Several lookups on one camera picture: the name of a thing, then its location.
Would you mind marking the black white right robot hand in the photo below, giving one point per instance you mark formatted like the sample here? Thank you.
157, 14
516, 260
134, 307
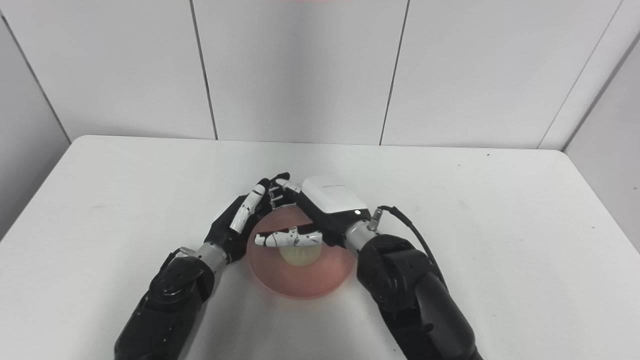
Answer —
330, 200

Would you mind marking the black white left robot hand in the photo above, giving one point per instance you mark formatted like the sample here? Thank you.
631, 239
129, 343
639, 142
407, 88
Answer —
225, 230

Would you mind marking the cream steamed bun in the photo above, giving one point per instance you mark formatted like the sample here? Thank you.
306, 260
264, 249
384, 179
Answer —
300, 256

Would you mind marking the pink round plate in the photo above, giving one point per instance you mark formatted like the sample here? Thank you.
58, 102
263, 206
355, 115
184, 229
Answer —
300, 280

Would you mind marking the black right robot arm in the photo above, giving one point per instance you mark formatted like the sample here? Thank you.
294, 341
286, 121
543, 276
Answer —
410, 295

